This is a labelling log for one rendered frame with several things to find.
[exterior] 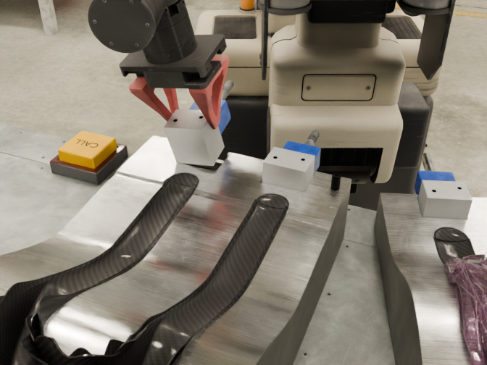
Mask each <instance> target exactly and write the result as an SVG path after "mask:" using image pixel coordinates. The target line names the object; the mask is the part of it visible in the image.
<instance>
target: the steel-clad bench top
mask: <svg viewBox="0 0 487 365"><path fill-rule="evenodd" d="M69 140H70V139H67V138H61V137H58V136H54V135H49V134H45V133H40V132H36V131H33V130H27V129H24V128H21V127H15V126H11V125H5V124H2V123H0V255H3V254H6V253H10V252H13V251H18V250H20V249H24V248H27V247H30V246H34V245H35V244H38V243H40V242H43V241H45V240H47V239H49V238H50V237H52V236H53V235H55V234H57V233H58V232H59V231H60V230H61V229H62V228H63V227H64V226H65V225H66V224H67V223H68V222H69V221H70V220H71V219H72V218H73V217H74V216H75V215H76V214H77V213H78V212H79V211H80V210H81V209H82V208H83V207H84V206H85V205H86V204H87V203H88V202H89V201H90V200H91V199H92V198H93V197H94V196H95V194H96V193H97V192H98V191H99V190H100V189H101V188H102V187H103V186H104V185H105V184H106V183H107V182H108V181H109V180H110V179H111V178H112V177H113V176H114V175H115V173H116V171H117V170H118V169H119V168H120V167H121V166H122V165H123V164H124V163H125V162H126V161H127V160H128V159H129V158H130V157H131V156H132V155H133V154H129V153H128V158H126V159H125V160H124V161H123V162H122V163H121V164H120V165H119V166H118V167H117V168H116V169H115V170H114V171H113V172H111V173H110V174H109V175H108V176H107V177H106V178H105V179H104V180H103V181H102V182H101V183H100V184H99V185H96V184H93V183H90V182H85V181H82V180H76V179H73V178H71V177H65V176H62V175H57V174H54V173H52V172H51V166H50V163H49V162H50V161H51V160H52V159H53V158H54V157H55V156H57V155H58V149H59V148H61V147H62V146H63V145H64V144H66V143H67V142H68V141H69ZM376 213H377V211H373V210H370V209H364V208H361V207H358V206H352V205H348V211H347V216H346V226H345V233H344V239H343V241H342V244H341V247H340V248H339V251H338V254H337V256H336V259H335V261H334V263H333V266H332V269H331V271H330V274H329V276H328V279H327V281H326V283H325V287H324V288H323V291H322V294H321V296H320V299H319V301H318V303H317V306H316V309H315V312H314V313H313V316H312V319H311V321H310V323H309V326H308V328H307V331H306V334H305V336H304V339H303V341H302V343H301V346H300V348H299V351H298V353H297V355H296V358H295V361H294V364H293V365H395V359H394V350H393V346H392V340H391V331H390V327H389V321H388V312H387V308H386V299H385V294H384V289H383V280H382V275H381V270H380V261H379V256H378V247H377V242H376V237H375V228H374V226H375V218H376Z"/></svg>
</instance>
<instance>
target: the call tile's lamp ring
mask: <svg viewBox="0 0 487 365"><path fill-rule="evenodd" d="M117 146H118V147H119V148H118V149H117V150H116V151H114V152H113V153H112V154H111V155H110V156H109V157H108V158H107V159H105V160H104V161H103V162H102V163H101V164H100V165H99V166H98V167H97V168H95V169H91V168H88V167H83V166H80V165H76V164H71V163H68V162H65V161H60V160H57V159H58V158H59V154H58V155H57V156H55V157H54V158H53V159H52V160H51V161H50V162H53V163H56V164H61V165H65V166H68V167H73V168H76V169H81V170H85V171H88V172H93V173H97V172H98V171H99V170H100V169H101V168H103V167H104V166H105V165H106V164H107V163H108V162H109V161H110V160H112V159H113V158H114V157H115V156H116V155H117V154H118V153H119V152H120V151H121V150H123V149H124V147H126V145H122V144H119V143H117Z"/></svg>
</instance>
